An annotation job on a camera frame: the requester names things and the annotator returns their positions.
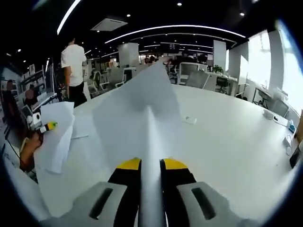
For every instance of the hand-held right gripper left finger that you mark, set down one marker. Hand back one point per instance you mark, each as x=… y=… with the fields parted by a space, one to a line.
x=125 y=189

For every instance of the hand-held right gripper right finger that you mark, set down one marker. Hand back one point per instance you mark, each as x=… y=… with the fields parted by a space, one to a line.
x=177 y=189

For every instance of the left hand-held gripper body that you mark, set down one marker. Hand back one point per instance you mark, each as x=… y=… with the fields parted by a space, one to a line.
x=35 y=121

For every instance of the white cloth sheet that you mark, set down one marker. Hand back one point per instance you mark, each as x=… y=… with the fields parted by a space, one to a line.
x=132 y=113

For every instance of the person's left hand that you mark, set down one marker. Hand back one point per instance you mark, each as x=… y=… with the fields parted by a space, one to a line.
x=37 y=140

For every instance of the white laptop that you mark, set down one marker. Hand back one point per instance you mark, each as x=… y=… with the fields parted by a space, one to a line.
x=46 y=98

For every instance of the white storage shelf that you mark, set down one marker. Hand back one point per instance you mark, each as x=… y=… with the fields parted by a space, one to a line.
x=32 y=78

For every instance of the white table socket strip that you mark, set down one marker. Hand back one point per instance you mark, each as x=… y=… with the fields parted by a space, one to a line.
x=189 y=119

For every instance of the white square pillar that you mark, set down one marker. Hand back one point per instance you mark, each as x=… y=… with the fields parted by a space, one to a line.
x=128 y=55
x=220 y=55

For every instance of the straight ceiling light strip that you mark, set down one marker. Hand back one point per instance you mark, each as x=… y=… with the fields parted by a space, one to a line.
x=68 y=15

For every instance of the group of white office chairs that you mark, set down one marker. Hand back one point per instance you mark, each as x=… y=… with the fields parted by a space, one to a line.
x=198 y=79

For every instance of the small white box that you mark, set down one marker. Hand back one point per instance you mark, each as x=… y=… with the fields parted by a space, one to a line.
x=268 y=115

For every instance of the ceiling air conditioner vent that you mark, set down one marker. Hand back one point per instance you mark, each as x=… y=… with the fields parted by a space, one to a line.
x=109 y=24

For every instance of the black box-shaped object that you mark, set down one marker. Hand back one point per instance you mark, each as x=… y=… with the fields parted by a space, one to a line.
x=297 y=156

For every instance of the potted green plant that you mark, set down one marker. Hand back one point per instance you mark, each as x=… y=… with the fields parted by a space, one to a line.
x=217 y=69

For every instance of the blue tissue pack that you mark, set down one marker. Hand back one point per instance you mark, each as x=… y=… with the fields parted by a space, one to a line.
x=291 y=125

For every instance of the hanging dark display screen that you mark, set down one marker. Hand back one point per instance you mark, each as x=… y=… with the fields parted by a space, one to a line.
x=173 y=46

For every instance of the curved ceiling light strip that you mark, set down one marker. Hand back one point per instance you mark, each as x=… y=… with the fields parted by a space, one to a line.
x=180 y=26

